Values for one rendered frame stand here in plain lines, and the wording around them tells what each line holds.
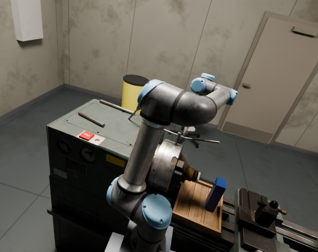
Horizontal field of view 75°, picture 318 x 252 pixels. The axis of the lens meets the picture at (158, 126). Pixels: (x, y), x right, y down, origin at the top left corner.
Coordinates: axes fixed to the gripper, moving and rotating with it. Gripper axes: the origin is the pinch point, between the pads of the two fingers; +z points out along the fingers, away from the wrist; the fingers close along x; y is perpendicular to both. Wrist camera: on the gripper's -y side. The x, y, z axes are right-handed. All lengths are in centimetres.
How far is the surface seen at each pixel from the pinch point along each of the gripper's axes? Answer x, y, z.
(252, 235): -11, 54, 40
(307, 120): 326, 171, 14
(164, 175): -15.8, -2.0, 23.6
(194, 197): 6.9, 19.1, 44.5
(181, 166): -10.1, 5.2, 16.8
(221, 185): -1.7, 30.3, 23.4
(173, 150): -6.2, -2.6, 11.1
